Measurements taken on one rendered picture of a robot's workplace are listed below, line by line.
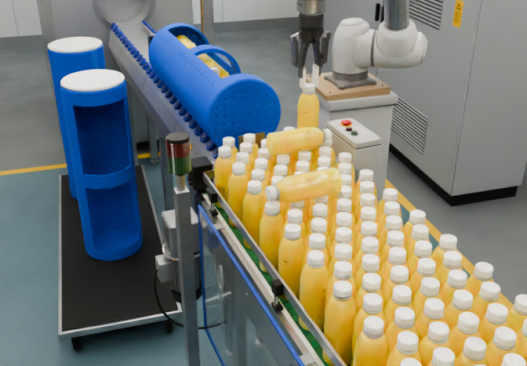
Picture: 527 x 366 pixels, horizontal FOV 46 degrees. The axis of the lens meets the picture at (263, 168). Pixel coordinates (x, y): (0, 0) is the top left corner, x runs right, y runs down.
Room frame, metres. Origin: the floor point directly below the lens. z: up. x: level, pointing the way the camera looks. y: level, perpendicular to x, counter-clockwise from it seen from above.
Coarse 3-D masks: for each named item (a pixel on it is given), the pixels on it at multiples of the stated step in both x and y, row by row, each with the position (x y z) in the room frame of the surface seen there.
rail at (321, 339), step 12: (204, 180) 1.81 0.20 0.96; (216, 192) 1.69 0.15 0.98; (240, 228) 1.50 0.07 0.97; (252, 240) 1.42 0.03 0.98; (264, 264) 1.34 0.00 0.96; (276, 276) 1.27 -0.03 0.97; (288, 288) 1.21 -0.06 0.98; (300, 312) 1.14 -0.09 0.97; (312, 324) 1.08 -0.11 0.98; (324, 336) 1.04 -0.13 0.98; (324, 348) 1.03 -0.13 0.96; (336, 360) 0.98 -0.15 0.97
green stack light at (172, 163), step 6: (168, 156) 1.48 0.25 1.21; (168, 162) 1.48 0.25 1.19; (174, 162) 1.46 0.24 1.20; (180, 162) 1.46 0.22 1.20; (186, 162) 1.47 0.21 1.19; (168, 168) 1.48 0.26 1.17; (174, 168) 1.46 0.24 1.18; (180, 168) 1.46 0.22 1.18; (186, 168) 1.47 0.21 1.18; (174, 174) 1.46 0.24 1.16; (180, 174) 1.46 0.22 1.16
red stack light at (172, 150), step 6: (168, 144) 1.47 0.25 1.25; (174, 144) 1.46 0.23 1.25; (180, 144) 1.46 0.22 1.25; (186, 144) 1.47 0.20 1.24; (168, 150) 1.47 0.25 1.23; (174, 150) 1.46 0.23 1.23; (180, 150) 1.46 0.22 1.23; (186, 150) 1.47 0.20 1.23; (174, 156) 1.46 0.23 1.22; (180, 156) 1.46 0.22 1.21; (186, 156) 1.47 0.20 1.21
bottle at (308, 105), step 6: (300, 96) 1.86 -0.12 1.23; (306, 96) 1.84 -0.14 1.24; (312, 96) 1.84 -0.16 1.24; (300, 102) 1.85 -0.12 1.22; (306, 102) 1.84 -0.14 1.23; (312, 102) 1.84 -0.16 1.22; (318, 102) 1.86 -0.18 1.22; (300, 108) 1.84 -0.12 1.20; (306, 108) 1.83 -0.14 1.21; (312, 108) 1.83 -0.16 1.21; (318, 108) 1.85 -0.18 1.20; (300, 114) 1.84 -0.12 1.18; (306, 114) 1.83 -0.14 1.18; (312, 114) 1.83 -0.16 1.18; (318, 114) 1.86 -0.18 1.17; (300, 120) 1.84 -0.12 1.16; (306, 120) 1.83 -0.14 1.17; (312, 120) 1.83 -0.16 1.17; (318, 120) 1.86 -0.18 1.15; (300, 126) 1.84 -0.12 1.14; (306, 126) 1.83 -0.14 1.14; (312, 126) 1.83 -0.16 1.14
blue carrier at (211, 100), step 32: (160, 32) 2.77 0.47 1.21; (192, 32) 2.86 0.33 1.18; (160, 64) 2.58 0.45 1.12; (192, 64) 2.30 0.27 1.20; (224, 64) 2.64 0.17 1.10; (192, 96) 2.15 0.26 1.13; (224, 96) 2.01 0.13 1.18; (256, 96) 2.05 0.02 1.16; (224, 128) 2.01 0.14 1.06; (256, 128) 2.06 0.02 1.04
